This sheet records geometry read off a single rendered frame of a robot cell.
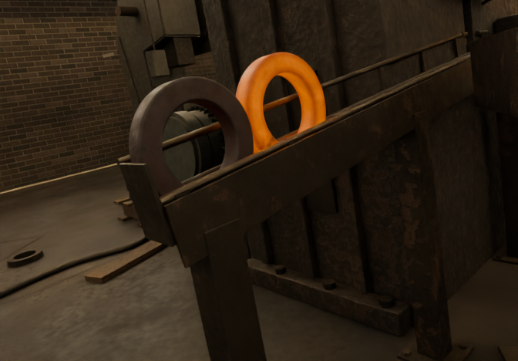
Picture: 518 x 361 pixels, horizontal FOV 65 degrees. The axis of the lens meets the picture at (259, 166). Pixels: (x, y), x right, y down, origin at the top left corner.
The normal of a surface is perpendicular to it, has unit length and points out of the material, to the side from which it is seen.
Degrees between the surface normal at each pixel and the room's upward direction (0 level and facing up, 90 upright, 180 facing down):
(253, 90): 90
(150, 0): 90
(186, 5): 92
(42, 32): 90
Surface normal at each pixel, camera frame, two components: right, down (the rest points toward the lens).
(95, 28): 0.65, 0.02
